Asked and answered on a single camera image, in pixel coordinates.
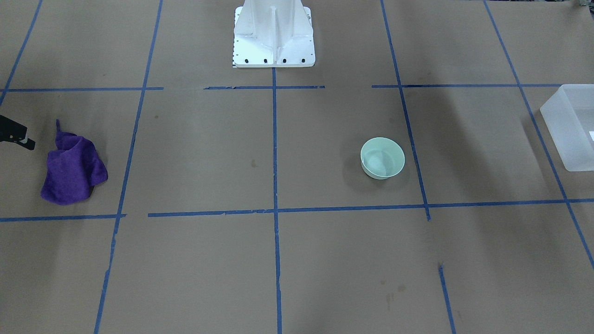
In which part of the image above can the purple cloth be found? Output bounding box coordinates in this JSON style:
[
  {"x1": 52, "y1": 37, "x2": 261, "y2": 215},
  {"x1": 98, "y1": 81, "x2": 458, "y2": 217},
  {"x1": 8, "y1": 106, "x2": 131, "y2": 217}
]
[{"x1": 40, "y1": 120, "x2": 109, "y2": 206}]

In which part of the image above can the mint green bowl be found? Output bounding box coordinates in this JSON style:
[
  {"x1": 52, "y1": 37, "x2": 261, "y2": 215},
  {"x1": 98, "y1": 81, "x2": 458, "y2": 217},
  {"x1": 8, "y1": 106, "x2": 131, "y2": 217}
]
[{"x1": 360, "y1": 137, "x2": 406, "y2": 180}]

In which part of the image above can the translucent plastic box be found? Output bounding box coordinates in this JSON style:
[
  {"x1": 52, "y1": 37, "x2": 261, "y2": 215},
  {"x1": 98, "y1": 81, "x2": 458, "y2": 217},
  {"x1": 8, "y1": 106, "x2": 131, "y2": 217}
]
[{"x1": 540, "y1": 84, "x2": 594, "y2": 172}]

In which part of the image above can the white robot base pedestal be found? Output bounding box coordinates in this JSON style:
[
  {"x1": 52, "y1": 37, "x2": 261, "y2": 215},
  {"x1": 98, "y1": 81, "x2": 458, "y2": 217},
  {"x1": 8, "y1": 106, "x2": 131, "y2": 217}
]
[{"x1": 232, "y1": 0, "x2": 316, "y2": 68}]

